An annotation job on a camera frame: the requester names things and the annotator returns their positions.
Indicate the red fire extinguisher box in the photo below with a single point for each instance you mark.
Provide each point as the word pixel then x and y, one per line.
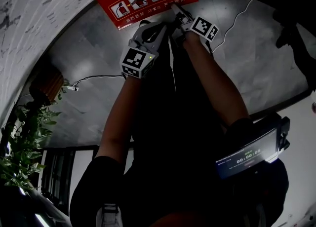
pixel 138 1

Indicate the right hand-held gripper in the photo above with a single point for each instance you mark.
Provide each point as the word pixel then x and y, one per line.
pixel 202 27

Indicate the green leafy plant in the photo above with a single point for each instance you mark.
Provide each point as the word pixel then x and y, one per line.
pixel 27 147

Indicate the brown ribbed plant pot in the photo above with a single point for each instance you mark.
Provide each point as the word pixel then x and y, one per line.
pixel 48 86

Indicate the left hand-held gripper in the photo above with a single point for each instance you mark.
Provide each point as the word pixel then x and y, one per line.
pixel 137 60

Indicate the person's left forearm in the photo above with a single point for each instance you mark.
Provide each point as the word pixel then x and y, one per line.
pixel 118 122

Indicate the black framed glass partition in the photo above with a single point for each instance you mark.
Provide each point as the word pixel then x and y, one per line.
pixel 56 176

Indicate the person's right forearm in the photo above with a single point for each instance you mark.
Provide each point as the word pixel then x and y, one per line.
pixel 217 78

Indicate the black tablet with screen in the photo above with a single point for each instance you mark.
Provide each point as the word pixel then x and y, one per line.
pixel 247 157

